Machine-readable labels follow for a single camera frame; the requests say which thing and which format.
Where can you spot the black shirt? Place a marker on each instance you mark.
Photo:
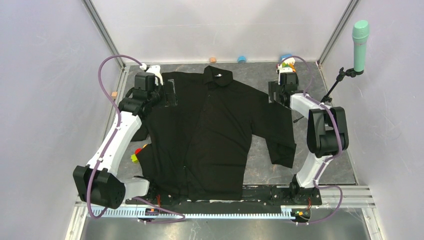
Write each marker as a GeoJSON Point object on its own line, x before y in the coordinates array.
{"type": "Point", "coordinates": [199, 148]}

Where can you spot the wooden cube at left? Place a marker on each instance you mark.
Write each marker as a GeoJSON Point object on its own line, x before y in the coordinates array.
{"type": "Point", "coordinates": [114, 95]}

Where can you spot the colourful toy block car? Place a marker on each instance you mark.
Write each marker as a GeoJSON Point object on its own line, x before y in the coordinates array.
{"type": "Point", "coordinates": [286, 57]}

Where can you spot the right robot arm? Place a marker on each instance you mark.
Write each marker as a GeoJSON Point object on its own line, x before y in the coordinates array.
{"type": "Point", "coordinates": [326, 135]}

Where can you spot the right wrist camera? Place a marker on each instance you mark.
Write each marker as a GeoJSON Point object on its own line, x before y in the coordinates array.
{"type": "Point", "coordinates": [286, 67]}

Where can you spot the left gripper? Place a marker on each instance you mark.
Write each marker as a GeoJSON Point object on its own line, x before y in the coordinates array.
{"type": "Point", "coordinates": [170, 99]}

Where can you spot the white toothed rail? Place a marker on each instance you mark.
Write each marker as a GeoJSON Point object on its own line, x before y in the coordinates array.
{"type": "Point", "coordinates": [146, 213]}

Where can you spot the black tripod microphone stand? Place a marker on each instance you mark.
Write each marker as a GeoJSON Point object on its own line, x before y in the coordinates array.
{"type": "Point", "coordinates": [331, 89]}

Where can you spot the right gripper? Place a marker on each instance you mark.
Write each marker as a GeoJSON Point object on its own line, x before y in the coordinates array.
{"type": "Point", "coordinates": [274, 86]}

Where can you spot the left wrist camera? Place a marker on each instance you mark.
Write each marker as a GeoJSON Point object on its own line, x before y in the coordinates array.
{"type": "Point", "coordinates": [156, 70]}

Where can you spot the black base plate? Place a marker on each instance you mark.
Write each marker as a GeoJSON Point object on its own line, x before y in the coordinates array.
{"type": "Point", "coordinates": [255, 199]}

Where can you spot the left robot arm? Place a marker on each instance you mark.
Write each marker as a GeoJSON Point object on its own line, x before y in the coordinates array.
{"type": "Point", "coordinates": [97, 182]}

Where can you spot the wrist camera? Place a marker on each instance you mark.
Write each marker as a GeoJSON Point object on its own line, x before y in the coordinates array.
{"type": "Point", "coordinates": [156, 70]}
{"type": "Point", "coordinates": [286, 67]}

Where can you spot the colourful toy pile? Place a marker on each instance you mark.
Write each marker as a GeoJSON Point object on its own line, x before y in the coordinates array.
{"type": "Point", "coordinates": [134, 157]}

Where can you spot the blue cap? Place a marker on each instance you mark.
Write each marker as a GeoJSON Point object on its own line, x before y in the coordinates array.
{"type": "Point", "coordinates": [241, 59]}

